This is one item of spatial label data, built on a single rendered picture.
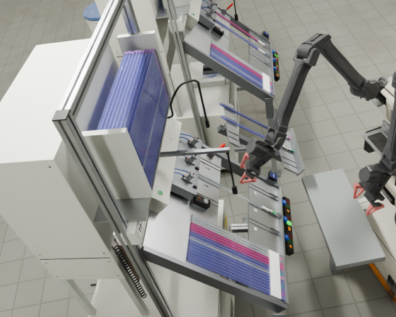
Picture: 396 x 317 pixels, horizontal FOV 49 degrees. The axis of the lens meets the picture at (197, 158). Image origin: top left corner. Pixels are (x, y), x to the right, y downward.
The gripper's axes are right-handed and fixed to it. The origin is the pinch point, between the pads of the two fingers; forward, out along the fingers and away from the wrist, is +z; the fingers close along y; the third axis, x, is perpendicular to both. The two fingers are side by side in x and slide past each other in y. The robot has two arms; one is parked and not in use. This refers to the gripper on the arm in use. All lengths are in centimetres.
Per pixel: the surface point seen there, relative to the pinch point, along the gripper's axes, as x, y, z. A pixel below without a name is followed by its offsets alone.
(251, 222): 17.9, 10.6, 14.1
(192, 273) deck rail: -10, 48, 17
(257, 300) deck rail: 24, 47, 17
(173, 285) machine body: 6, 30, 60
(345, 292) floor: 112, 1, 38
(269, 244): 29.2, 17.7, 14.1
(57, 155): -78, 48, -9
